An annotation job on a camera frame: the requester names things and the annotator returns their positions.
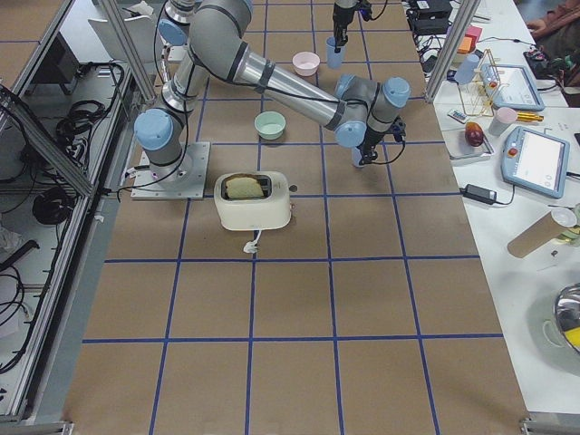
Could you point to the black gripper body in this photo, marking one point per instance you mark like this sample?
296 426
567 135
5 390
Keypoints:
372 137
340 19

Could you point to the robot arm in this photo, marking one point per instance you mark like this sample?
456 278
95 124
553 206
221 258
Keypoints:
343 15
360 112

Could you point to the pink bowl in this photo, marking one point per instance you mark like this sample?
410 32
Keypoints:
306 63

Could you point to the metal tray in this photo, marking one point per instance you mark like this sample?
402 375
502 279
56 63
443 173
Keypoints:
461 152

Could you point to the mint green bowl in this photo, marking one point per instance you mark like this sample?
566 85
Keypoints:
270 125

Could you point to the red apple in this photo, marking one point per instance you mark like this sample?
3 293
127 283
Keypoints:
474 134

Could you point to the cream white toaster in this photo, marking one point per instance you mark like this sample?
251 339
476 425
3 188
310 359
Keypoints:
272 211

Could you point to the black power adapter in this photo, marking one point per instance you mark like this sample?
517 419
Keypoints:
479 194

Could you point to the light blue cup on rack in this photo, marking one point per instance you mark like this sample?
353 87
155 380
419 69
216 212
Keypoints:
466 70

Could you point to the toast slice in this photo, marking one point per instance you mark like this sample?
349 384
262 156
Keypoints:
243 187

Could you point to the orange sticky note block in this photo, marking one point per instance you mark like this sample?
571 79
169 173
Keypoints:
470 39

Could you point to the teach pendant far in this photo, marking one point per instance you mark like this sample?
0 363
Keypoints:
511 86

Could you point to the teach pendant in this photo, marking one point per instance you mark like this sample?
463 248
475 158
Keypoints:
511 86
536 161

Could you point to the teach pendant near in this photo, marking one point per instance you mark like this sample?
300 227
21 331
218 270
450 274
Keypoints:
536 161

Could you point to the cardboard tube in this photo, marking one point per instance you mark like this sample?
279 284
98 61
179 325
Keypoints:
548 227

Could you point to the steel mixing bowl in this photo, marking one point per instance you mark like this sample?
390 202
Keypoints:
566 317

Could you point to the gold wire rack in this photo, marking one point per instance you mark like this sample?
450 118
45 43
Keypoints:
474 98

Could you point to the aluminium frame post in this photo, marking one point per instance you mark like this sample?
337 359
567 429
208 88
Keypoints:
459 26

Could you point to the toaster cord plug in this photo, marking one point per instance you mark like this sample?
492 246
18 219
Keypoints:
252 247

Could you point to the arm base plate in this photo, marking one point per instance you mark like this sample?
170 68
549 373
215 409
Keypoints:
185 178

